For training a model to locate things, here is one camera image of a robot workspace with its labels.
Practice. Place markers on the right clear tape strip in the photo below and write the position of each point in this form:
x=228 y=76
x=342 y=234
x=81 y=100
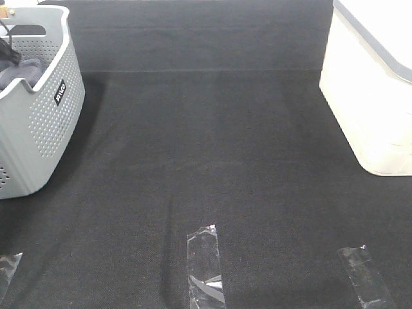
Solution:
x=367 y=282

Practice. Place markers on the clear tape strip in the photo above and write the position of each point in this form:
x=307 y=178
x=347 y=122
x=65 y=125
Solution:
x=367 y=282
x=9 y=264
x=204 y=270

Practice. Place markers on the grey perforated laundry basket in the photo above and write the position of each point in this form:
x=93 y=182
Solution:
x=38 y=121

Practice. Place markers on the left clear tape strip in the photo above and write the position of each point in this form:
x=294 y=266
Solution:
x=9 y=264

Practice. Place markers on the white storage bin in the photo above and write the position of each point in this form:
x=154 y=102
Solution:
x=366 y=81

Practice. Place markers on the middle clear tape strip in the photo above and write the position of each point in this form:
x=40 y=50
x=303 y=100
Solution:
x=204 y=270

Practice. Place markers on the grey microfibre towel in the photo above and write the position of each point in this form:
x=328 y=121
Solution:
x=30 y=70

